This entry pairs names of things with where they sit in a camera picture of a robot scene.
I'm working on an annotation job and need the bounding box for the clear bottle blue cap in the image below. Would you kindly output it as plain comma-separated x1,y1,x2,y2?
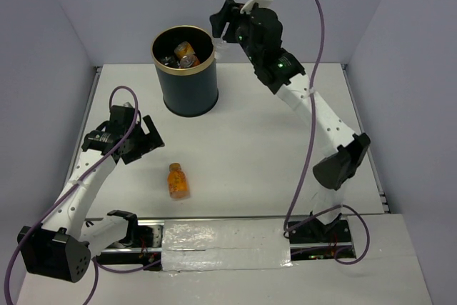
159,56,175,68

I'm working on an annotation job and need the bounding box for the small orange juice bottle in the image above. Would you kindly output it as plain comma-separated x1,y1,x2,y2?
167,163,190,199

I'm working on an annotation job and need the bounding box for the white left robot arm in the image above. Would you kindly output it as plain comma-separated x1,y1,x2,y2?
17,106,164,283

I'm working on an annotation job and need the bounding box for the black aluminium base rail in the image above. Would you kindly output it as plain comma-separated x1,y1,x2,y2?
96,219,356,271

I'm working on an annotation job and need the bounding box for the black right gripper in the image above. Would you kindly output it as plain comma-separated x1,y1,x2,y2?
208,0,260,65

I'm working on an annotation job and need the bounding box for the clear crushed bottle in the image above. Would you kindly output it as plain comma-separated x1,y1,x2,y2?
213,0,229,62

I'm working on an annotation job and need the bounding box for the silver foil tape patch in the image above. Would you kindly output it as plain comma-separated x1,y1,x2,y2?
161,219,292,271

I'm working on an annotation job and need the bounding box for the orange bottle with white label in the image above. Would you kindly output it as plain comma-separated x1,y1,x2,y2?
179,54,200,69

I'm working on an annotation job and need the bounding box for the blue label water bottle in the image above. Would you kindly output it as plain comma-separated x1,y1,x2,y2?
168,57,179,69

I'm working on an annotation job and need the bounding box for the large orange milk tea bottle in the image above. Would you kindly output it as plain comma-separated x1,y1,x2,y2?
174,41,195,61

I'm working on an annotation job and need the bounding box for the dark bin with gold rim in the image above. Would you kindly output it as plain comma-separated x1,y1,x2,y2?
151,25,219,117

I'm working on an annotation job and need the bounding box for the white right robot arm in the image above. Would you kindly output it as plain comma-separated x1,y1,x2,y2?
210,0,371,241

